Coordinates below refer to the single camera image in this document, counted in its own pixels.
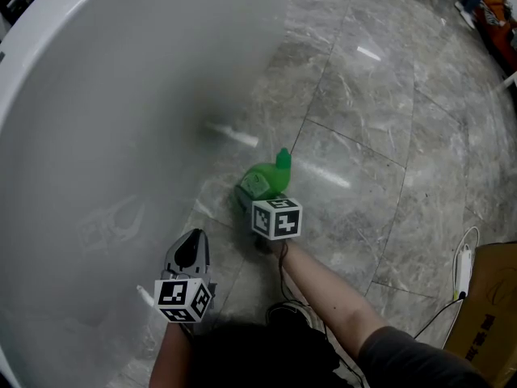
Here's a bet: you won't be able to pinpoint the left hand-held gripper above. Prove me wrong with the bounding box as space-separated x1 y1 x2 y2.
153 228 218 324

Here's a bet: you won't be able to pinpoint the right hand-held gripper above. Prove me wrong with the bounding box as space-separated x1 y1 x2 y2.
234 184 304 255

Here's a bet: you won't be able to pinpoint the green plastic bottle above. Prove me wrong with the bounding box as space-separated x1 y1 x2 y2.
235 147 293 202

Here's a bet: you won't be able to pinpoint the person's left forearm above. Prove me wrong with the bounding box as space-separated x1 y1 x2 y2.
148 320 194 388

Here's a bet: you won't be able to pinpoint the person's right forearm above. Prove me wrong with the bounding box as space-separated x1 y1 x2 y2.
273 239 389 360

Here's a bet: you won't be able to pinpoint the person's right shoe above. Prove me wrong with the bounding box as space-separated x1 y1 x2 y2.
265 300 325 331

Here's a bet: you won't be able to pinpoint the person's black trousers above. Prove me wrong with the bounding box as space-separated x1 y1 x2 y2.
188 320 345 388

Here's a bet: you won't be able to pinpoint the white rectangular bathtub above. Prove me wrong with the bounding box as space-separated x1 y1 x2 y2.
0 0 292 388

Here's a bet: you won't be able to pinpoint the white power strip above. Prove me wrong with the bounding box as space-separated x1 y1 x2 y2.
455 244 473 299

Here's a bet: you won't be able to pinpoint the person's grey printed shirt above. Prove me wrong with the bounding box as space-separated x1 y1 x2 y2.
356 324 493 388

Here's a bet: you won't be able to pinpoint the brown cardboard box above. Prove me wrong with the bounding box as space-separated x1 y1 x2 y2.
443 241 517 388

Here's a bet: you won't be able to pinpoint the orange sofa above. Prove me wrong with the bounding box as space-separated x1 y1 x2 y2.
473 0 517 73

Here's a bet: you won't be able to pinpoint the black power cable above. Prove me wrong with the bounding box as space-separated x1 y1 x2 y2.
413 292 466 340

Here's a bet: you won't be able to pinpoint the white power strip cable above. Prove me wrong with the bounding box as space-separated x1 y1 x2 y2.
451 226 481 259

